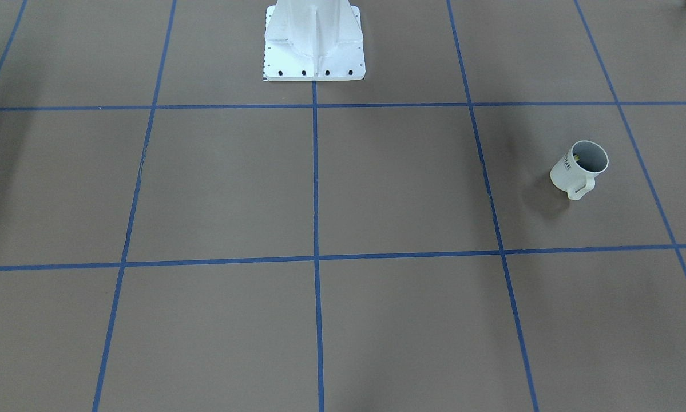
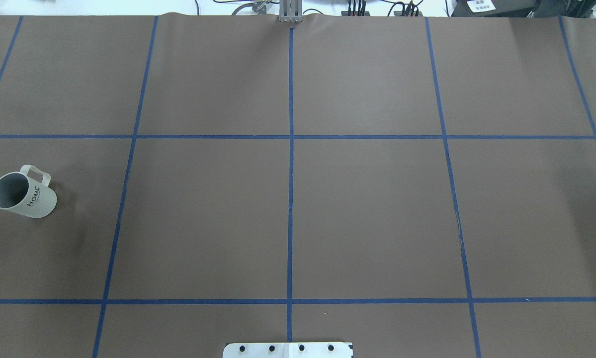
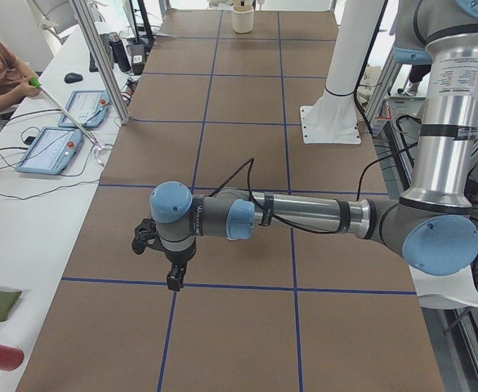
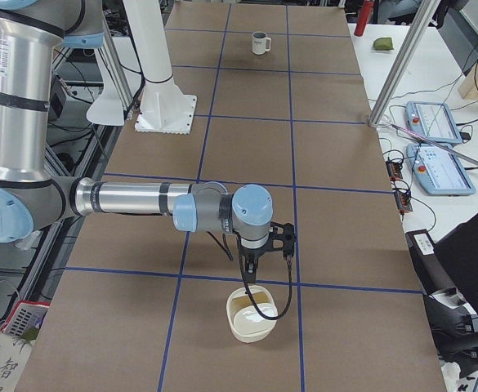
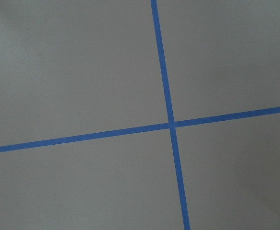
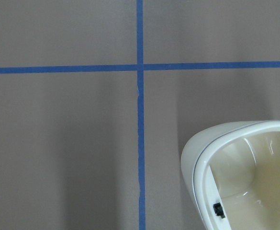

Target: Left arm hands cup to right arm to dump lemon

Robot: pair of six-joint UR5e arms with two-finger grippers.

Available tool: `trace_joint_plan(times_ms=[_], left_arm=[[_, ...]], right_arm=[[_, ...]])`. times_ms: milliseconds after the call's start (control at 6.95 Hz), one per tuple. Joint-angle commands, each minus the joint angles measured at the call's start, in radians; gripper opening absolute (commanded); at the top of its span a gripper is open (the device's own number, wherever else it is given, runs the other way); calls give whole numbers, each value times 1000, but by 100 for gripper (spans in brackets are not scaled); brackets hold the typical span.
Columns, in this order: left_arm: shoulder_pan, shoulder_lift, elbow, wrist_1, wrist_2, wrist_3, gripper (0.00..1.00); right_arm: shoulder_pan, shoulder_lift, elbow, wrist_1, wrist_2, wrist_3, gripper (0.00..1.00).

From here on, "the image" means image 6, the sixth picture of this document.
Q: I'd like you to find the cream plastic bin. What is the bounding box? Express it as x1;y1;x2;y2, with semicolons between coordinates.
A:
180;120;280;230

